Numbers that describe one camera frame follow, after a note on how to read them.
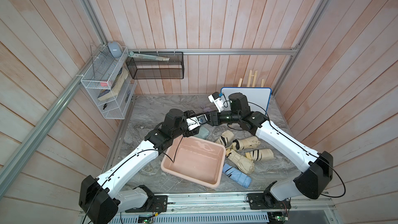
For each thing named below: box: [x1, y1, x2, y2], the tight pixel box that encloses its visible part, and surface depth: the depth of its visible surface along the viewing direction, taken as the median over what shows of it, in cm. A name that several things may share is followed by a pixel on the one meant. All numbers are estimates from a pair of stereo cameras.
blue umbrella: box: [222, 163, 252, 189], surface depth 81 cm
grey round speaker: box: [107, 41, 123, 59], surface depth 84 cm
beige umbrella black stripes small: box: [215, 130, 235, 148], surface depth 95 cm
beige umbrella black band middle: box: [232, 135, 261, 151], surface depth 90 cm
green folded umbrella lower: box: [193, 125, 210, 140], surface depth 98 cm
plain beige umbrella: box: [225, 148, 255, 175], surface depth 84 cm
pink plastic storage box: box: [160, 135, 227, 189], surface depth 87 cm
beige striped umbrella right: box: [245, 148, 274, 162], surface depth 87 cm
